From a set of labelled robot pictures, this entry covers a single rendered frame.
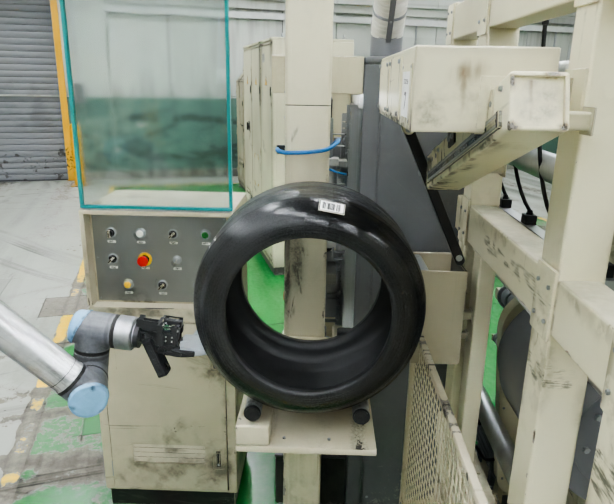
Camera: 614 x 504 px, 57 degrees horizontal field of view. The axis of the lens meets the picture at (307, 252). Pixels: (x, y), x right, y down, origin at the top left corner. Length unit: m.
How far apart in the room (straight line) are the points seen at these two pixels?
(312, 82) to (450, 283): 0.70
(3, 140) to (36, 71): 1.28
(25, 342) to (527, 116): 1.14
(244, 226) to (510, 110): 0.65
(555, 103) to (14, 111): 10.22
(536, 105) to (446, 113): 0.15
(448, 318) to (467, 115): 0.84
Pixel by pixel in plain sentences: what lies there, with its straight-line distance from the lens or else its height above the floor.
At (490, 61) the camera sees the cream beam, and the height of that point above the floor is 1.76.
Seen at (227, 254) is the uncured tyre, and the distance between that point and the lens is 1.33.
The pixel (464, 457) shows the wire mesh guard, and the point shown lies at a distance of 1.26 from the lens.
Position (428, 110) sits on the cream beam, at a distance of 1.04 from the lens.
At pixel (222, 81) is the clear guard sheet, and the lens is 2.01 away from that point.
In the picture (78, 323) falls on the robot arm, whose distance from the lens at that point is 1.59.
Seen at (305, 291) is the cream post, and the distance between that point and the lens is 1.76.
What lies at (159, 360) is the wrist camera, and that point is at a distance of 1.58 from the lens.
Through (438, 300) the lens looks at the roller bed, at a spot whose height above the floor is 1.11.
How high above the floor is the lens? 1.72
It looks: 17 degrees down
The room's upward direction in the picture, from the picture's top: 1 degrees clockwise
